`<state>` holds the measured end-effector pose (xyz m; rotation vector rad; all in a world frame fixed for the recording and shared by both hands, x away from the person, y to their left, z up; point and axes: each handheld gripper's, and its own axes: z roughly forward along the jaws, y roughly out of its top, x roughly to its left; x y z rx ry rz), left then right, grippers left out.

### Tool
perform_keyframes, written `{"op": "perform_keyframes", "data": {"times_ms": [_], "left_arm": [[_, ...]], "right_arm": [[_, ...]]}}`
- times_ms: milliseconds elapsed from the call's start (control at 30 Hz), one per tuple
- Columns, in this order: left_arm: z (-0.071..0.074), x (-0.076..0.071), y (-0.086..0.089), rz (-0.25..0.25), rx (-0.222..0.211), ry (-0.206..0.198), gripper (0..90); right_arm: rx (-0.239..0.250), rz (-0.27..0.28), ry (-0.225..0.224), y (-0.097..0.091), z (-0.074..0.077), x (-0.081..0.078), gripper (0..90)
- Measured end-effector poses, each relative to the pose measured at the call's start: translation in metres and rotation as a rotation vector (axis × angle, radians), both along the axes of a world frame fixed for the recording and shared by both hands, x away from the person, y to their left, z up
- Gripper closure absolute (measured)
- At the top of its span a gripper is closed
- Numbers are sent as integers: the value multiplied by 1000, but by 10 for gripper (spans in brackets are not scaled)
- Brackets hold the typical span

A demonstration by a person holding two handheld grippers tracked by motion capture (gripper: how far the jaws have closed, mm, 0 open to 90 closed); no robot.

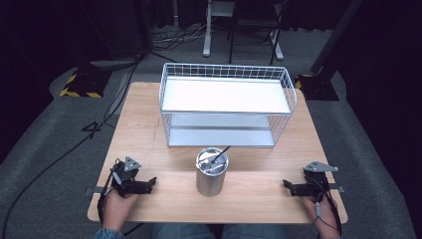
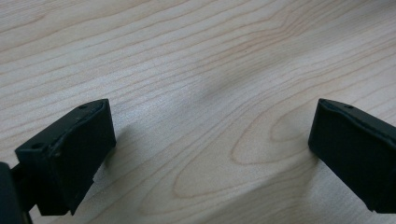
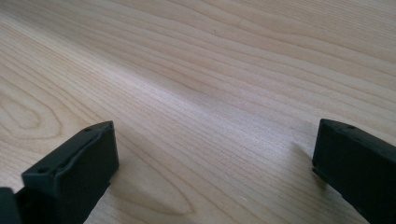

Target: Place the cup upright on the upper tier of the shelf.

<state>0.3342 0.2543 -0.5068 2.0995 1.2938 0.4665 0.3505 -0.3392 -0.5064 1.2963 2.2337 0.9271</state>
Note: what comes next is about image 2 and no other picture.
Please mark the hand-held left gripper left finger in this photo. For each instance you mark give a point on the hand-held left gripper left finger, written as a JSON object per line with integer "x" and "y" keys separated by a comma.
{"x": 71, "y": 155}

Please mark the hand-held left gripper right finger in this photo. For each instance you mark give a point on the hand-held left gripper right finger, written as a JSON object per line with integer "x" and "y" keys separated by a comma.
{"x": 355, "y": 149}

